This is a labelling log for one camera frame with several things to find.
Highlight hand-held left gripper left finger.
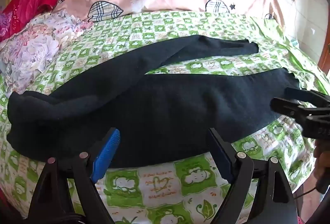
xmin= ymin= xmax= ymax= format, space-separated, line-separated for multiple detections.
xmin=27 ymin=128 xmax=121 ymax=224

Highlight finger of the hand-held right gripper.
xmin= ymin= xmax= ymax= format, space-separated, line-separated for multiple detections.
xmin=270 ymin=97 xmax=313 ymax=122
xmin=284 ymin=87 xmax=330 ymax=105

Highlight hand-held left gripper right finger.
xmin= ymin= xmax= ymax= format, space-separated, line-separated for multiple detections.
xmin=208 ymin=128 xmax=297 ymax=224

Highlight black pants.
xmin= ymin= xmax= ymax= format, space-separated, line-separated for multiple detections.
xmin=6 ymin=34 xmax=301 ymax=169

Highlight person's right hand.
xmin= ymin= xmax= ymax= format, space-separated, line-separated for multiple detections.
xmin=313 ymin=140 xmax=330 ymax=181

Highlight green checked bed sheet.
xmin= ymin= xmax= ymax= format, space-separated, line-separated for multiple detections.
xmin=0 ymin=10 xmax=330 ymax=224

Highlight floral pillow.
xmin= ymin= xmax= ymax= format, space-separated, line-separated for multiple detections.
xmin=0 ymin=11 xmax=94 ymax=93

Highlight brown wooden door frame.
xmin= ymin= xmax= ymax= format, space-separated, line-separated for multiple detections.
xmin=318 ymin=43 xmax=330 ymax=78

